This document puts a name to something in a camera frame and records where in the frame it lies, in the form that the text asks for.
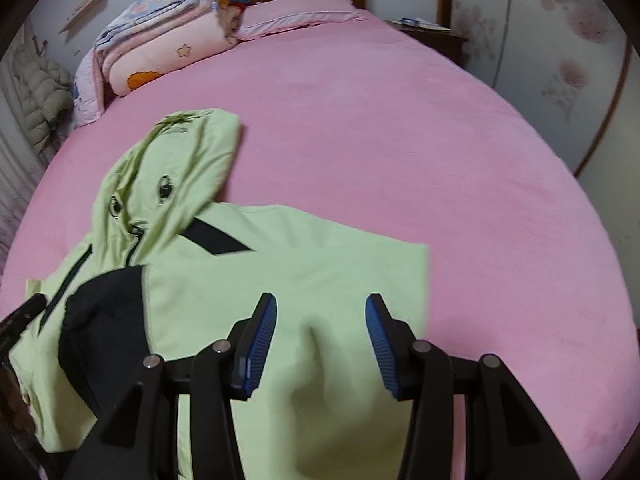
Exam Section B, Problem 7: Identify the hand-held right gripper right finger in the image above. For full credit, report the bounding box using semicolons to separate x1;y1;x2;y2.
365;292;583;480

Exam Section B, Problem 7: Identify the dark wooden nightstand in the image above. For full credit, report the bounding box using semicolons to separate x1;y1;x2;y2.
385;17;468;68

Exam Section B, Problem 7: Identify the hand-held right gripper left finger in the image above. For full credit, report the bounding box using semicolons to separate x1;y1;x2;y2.
65;292;278;480

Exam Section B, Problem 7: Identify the floral wardrobe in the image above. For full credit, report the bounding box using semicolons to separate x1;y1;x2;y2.
437;0;640;176

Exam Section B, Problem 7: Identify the beige wall shelf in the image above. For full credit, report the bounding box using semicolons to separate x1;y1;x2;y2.
60;0;110;33

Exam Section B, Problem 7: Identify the folded floral quilt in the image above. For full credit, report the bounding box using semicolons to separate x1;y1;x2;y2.
74;0;251;128

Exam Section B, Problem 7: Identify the light green hooded jacket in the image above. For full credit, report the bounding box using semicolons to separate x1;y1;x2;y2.
10;107;433;480

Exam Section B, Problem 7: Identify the beige down jacket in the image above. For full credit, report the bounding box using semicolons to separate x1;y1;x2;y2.
10;42;76;156

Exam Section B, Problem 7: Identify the white curtain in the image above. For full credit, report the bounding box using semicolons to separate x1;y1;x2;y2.
0;125;46;241

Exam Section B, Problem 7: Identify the pink bed sheet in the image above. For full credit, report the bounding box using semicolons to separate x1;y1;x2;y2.
0;0;626;480

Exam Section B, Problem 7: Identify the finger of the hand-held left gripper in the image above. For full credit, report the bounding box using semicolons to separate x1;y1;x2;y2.
0;294;48;356

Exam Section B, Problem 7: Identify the pink pillow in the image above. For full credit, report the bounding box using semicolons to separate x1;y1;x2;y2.
235;0;368;41

